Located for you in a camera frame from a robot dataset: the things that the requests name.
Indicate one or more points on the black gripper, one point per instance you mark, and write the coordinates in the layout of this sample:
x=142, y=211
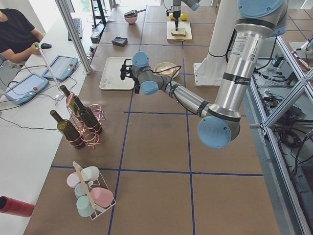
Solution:
x=176, y=16
x=137, y=85

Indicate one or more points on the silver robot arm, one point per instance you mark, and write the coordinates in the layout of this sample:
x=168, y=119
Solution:
x=220, y=124
x=192, y=4

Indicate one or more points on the white bear tray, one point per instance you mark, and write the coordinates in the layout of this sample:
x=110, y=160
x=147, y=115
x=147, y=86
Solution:
x=110, y=79

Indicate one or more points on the wooden cutting board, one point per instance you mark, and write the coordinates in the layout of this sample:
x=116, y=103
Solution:
x=186, y=25

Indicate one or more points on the yellow lemon right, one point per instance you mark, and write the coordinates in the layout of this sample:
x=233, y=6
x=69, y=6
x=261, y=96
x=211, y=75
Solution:
x=184, y=17

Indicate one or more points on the fried egg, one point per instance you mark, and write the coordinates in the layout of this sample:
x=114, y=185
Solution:
x=165, y=70

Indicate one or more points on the white round plate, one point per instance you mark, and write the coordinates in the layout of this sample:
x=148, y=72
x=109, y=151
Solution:
x=166, y=64

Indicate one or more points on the metal scoop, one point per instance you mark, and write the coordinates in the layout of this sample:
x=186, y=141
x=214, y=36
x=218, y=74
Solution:
x=133, y=13

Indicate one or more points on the pink bowl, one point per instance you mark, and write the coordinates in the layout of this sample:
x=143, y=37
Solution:
x=130, y=18

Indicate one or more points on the grey folded cloth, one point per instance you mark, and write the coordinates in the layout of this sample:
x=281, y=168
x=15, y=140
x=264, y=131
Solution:
x=119, y=41

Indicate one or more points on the blue teach pendant far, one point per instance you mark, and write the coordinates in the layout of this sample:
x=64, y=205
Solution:
x=63, y=66

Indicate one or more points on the blue teach pendant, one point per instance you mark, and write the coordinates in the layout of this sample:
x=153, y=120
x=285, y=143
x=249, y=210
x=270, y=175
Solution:
x=63, y=66
x=27, y=89

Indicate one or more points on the dark green wine bottle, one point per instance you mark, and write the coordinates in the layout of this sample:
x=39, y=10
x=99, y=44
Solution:
x=68, y=130

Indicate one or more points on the black keyboard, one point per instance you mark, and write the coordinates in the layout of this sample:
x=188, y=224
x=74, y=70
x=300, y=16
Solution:
x=78, y=27

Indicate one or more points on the white cup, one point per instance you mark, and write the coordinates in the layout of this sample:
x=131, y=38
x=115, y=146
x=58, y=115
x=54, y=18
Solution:
x=90, y=173

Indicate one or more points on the black computer mouse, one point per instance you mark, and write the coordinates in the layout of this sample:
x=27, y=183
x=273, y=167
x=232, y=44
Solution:
x=46, y=45

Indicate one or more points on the pink striped stick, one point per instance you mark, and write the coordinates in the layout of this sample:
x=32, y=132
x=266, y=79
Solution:
x=60, y=94

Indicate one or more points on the blue teach pendant near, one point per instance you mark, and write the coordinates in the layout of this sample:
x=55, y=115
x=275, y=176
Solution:
x=27, y=89

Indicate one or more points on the lilac cup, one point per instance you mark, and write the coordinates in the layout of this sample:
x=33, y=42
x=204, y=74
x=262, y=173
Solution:
x=73, y=180

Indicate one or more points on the pink cup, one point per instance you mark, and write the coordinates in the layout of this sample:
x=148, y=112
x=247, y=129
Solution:
x=102, y=196

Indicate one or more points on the grey blue cup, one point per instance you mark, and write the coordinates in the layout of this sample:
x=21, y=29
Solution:
x=79, y=191

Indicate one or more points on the seated person black shirt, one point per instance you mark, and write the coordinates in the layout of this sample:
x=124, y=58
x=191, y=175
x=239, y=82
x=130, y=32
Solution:
x=18, y=36

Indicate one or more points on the mint green cup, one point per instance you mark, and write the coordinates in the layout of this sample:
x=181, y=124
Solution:
x=84, y=206

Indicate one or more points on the red cylinder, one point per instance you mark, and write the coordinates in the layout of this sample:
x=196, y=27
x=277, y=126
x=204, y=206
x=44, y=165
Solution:
x=15, y=207

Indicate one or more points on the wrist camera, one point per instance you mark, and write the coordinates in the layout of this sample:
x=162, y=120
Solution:
x=123, y=70

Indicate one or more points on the copper wire bottle rack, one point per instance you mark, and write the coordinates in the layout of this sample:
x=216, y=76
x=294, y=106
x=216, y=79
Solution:
x=89, y=135

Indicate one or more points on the white pedestal column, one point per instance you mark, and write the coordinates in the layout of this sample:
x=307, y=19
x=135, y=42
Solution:
x=210, y=71

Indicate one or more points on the aluminium frame post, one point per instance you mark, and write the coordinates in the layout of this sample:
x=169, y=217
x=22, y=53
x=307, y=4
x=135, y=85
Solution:
x=66, y=15

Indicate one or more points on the white wire cup rack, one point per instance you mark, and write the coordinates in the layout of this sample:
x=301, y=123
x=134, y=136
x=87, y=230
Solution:
x=88, y=186

